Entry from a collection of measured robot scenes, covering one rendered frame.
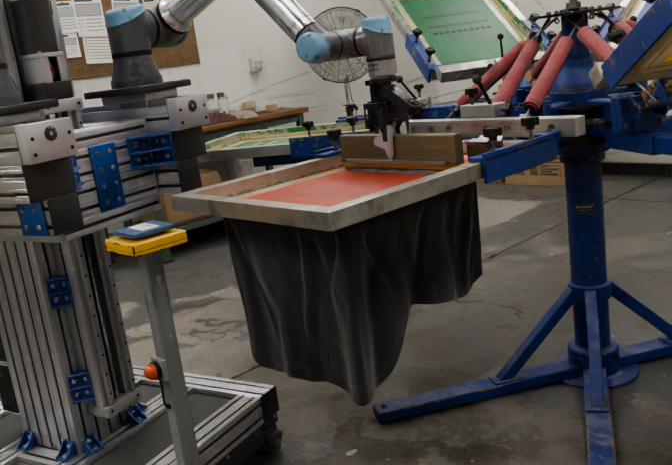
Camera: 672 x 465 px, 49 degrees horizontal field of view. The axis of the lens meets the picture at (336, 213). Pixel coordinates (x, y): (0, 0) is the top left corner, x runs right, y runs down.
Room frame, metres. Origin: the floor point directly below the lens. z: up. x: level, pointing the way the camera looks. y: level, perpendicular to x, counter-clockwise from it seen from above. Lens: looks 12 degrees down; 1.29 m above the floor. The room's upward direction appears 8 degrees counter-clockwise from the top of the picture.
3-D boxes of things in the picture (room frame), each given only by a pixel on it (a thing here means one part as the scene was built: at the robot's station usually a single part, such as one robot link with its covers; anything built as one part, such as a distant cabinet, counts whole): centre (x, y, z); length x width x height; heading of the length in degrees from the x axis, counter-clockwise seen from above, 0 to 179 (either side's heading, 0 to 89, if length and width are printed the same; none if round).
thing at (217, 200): (1.83, -0.09, 0.97); 0.79 x 0.58 x 0.04; 131
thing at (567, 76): (2.53, -0.88, 0.67); 0.39 x 0.39 x 1.35
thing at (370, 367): (1.64, -0.18, 0.74); 0.46 x 0.04 x 0.42; 131
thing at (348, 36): (1.97, -0.07, 1.30); 0.11 x 0.11 x 0.08; 57
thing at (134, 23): (2.23, 0.53, 1.42); 0.13 x 0.12 x 0.14; 147
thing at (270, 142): (2.82, -0.02, 1.05); 1.08 x 0.61 x 0.23; 71
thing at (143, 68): (2.23, 0.53, 1.31); 0.15 x 0.15 x 0.10
